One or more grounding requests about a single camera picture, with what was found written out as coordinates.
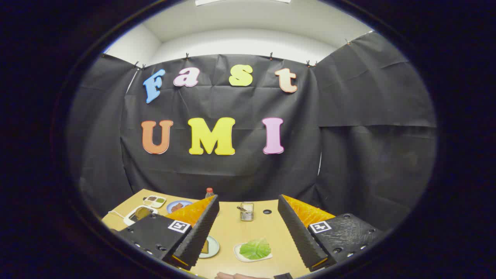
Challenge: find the metal wire cutlery basket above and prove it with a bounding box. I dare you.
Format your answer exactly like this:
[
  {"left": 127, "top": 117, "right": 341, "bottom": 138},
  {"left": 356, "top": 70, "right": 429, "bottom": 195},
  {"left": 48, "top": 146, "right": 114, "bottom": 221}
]
[{"left": 240, "top": 202, "right": 255, "bottom": 222}]

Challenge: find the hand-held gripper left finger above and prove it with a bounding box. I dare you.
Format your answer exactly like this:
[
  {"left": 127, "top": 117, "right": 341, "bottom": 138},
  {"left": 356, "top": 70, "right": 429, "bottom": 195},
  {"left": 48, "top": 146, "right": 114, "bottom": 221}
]
[{"left": 115, "top": 195, "right": 220, "bottom": 271}]

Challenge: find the green lettuce leaf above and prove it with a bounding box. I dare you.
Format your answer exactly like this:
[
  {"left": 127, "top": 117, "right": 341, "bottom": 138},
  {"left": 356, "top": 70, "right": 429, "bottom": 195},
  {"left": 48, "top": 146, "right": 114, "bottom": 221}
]
[{"left": 239, "top": 238, "right": 271, "bottom": 260}]

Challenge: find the ceiling light panel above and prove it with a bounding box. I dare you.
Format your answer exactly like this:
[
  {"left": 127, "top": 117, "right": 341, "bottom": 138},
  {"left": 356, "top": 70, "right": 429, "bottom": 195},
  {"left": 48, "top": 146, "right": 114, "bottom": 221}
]
[{"left": 195, "top": 0, "right": 291, "bottom": 6}]

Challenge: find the pale green round plate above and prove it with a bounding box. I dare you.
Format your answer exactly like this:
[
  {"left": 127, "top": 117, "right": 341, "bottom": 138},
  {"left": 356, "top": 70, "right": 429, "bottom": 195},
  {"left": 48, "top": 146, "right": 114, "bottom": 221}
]
[{"left": 200, "top": 235, "right": 220, "bottom": 259}]

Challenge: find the white square plate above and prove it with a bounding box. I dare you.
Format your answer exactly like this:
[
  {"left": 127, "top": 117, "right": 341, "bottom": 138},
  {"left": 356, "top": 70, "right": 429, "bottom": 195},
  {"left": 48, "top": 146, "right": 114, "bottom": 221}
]
[{"left": 233, "top": 242, "right": 273, "bottom": 263}]

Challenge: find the black backdrop cloth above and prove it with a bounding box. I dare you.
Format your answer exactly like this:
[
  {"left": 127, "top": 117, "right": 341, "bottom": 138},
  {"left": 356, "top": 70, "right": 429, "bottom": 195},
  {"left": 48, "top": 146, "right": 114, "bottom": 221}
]
[{"left": 66, "top": 31, "right": 438, "bottom": 233}]

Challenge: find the blue round plate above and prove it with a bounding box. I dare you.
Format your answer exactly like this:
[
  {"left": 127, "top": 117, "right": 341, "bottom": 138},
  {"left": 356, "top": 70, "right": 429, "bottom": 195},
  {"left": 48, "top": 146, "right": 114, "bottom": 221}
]
[{"left": 167, "top": 200, "right": 193, "bottom": 214}]

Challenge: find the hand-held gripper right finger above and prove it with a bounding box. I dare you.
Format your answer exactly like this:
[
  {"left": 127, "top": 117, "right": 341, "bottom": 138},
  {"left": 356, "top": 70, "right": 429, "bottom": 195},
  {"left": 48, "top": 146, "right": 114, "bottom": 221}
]
[{"left": 277, "top": 194, "right": 386, "bottom": 272}]

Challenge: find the white divided condiment tray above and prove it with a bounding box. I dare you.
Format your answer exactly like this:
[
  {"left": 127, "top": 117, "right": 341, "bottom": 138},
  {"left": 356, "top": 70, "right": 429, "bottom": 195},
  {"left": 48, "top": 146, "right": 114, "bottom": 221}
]
[{"left": 143, "top": 195, "right": 167, "bottom": 208}]

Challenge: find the white toaster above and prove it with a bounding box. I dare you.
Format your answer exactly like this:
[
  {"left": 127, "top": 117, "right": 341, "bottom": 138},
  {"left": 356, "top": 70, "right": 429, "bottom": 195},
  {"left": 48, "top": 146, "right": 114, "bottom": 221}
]
[{"left": 123, "top": 206, "right": 159, "bottom": 226}]

